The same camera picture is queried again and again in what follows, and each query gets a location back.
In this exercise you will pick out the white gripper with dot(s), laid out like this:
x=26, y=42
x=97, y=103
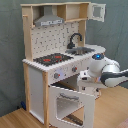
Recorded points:
x=85, y=80

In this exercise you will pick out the white oven door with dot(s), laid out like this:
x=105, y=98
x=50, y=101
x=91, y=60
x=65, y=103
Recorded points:
x=63, y=102

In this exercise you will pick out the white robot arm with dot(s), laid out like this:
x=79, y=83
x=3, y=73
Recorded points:
x=102, y=72

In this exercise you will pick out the wooden toy kitchen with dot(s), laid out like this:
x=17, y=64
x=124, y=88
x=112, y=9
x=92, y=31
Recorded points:
x=45, y=40

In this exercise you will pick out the right red oven knob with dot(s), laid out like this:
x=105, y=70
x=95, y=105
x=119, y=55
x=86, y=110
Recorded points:
x=74, y=69

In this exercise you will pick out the red oven knob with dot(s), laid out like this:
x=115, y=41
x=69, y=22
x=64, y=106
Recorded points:
x=74, y=69
x=56, y=75

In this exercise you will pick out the left red oven knob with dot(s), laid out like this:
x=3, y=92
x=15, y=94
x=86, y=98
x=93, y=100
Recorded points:
x=56, y=75

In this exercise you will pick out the grey toy sink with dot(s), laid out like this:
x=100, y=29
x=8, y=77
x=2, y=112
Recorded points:
x=79, y=51

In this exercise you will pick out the black toy faucet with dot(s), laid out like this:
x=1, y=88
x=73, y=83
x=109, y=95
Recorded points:
x=73, y=40

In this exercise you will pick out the black stovetop red burners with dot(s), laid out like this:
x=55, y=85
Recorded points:
x=52, y=59

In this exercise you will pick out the grey range hood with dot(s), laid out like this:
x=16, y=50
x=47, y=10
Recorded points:
x=48, y=18

